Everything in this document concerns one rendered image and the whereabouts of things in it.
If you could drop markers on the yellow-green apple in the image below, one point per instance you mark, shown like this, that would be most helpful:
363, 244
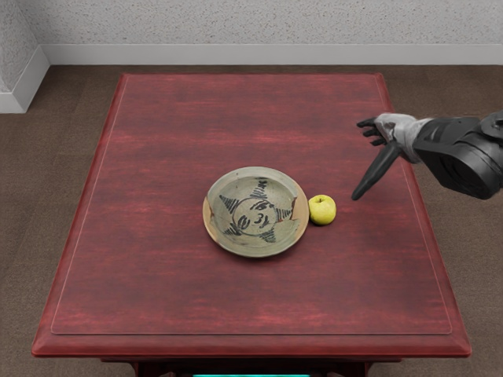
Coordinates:
322, 210

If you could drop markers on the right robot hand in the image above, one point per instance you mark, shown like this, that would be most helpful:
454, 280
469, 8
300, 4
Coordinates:
401, 131

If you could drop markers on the grey-green patterned ceramic plate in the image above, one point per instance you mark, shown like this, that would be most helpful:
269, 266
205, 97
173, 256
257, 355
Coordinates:
254, 211

